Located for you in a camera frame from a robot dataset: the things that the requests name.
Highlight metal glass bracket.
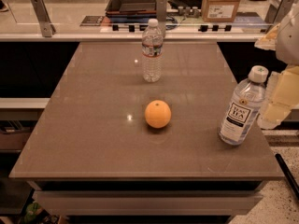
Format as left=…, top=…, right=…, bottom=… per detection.
left=264, top=0, right=295, bottom=26
left=30, top=0, right=56, bottom=37
left=156, top=0, right=167, bottom=36

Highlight middle metal glass bracket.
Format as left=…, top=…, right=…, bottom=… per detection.
left=156, top=0, right=167, bottom=36

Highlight black rod on floor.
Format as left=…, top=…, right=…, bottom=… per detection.
left=275, top=153, right=299, bottom=201

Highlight open dark tray box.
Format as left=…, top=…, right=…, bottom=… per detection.
left=106, top=0, right=156, bottom=16

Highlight green item under table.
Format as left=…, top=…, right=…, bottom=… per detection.
left=23, top=203, right=43, bottom=224

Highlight blue tea plastic bottle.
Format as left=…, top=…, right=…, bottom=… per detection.
left=219, top=65, right=268, bottom=146

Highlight orange fruit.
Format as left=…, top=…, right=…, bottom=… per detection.
left=145, top=100, right=171, bottom=129

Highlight left metal glass bracket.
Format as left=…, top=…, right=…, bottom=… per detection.
left=30, top=0, right=56, bottom=37

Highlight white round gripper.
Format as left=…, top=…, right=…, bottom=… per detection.
left=254, top=3, right=299, bottom=130

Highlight clear water bottle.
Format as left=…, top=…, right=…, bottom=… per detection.
left=142, top=19, right=164, bottom=83

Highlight right metal glass bracket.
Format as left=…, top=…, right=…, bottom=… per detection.
left=264, top=0, right=295, bottom=26

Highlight cardboard box with label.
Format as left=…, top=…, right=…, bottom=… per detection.
left=201, top=0, right=240, bottom=22

